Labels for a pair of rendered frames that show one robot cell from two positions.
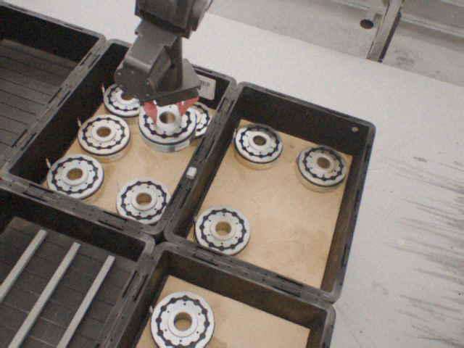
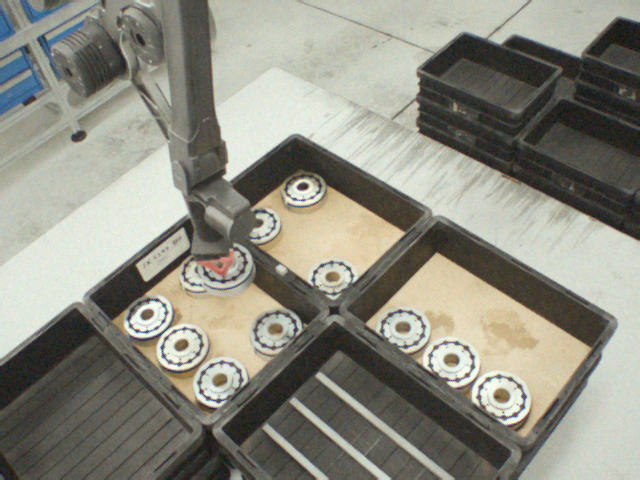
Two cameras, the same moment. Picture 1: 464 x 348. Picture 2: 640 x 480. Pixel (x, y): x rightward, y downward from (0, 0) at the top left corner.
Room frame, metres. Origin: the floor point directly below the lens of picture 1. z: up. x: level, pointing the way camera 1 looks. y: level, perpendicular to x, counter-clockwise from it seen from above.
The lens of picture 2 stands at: (-0.10, 0.58, 1.87)
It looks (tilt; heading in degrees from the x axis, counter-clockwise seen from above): 50 degrees down; 310
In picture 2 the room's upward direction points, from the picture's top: 9 degrees counter-clockwise
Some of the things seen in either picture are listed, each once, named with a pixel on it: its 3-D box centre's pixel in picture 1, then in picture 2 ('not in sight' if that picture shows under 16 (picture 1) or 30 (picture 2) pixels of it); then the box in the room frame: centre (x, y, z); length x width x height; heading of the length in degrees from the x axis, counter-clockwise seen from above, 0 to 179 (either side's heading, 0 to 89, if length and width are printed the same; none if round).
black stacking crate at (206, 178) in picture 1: (275, 192); (315, 229); (0.47, -0.09, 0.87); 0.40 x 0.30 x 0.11; 169
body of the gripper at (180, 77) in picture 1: (164, 69); (210, 222); (0.51, 0.13, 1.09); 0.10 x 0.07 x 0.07; 124
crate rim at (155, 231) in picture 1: (131, 125); (201, 307); (0.53, 0.21, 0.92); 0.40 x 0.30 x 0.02; 169
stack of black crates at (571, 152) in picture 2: not in sight; (583, 178); (0.10, -1.07, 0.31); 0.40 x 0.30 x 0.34; 171
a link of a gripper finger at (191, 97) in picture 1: (172, 98); not in sight; (0.52, 0.12, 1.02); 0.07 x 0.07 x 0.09; 34
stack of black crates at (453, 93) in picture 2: not in sight; (483, 121); (0.50, -1.13, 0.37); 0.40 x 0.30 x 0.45; 171
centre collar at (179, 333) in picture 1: (183, 321); (402, 328); (0.20, 0.04, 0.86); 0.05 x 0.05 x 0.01
